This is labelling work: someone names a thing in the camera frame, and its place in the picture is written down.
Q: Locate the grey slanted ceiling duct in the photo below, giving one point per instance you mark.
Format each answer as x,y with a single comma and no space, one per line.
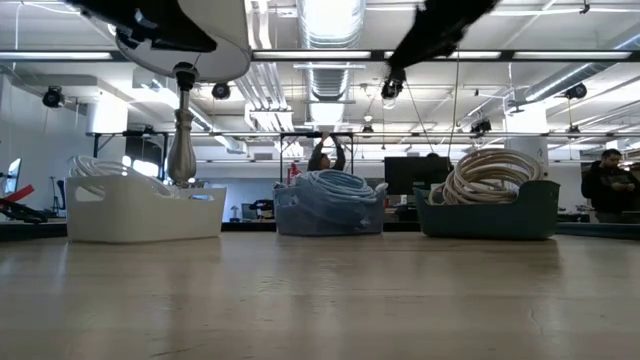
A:
575,75

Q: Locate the black metal frame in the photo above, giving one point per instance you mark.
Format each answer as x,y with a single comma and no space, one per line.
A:
300,134
95,150

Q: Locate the white plastic bin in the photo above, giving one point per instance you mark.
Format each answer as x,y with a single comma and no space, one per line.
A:
145,220

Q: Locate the black ceiling camera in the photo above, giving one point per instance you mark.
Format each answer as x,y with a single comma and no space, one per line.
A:
481,126
392,86
576,91
52,96
221,91

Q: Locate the shiny round ceiling duct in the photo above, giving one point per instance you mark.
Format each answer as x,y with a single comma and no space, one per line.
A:
330,30

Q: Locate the black computer monitor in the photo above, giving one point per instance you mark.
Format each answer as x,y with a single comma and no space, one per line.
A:
410,175

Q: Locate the teal plastic bin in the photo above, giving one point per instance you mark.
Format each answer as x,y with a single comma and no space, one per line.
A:
490,220

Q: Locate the translucent blue plastic bin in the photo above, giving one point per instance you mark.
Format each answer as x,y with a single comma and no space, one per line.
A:
325,220

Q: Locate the red object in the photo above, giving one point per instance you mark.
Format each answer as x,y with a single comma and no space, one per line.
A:
294,172

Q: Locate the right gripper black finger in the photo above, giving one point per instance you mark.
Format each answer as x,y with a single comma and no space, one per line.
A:
425,45

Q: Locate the person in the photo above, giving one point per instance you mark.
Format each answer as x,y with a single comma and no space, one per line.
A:
320,162
607,190

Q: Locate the red and black tool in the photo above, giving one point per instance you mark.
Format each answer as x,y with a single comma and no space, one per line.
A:
20,212

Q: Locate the tilted desk monitor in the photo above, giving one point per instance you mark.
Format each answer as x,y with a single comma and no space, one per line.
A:
14,172

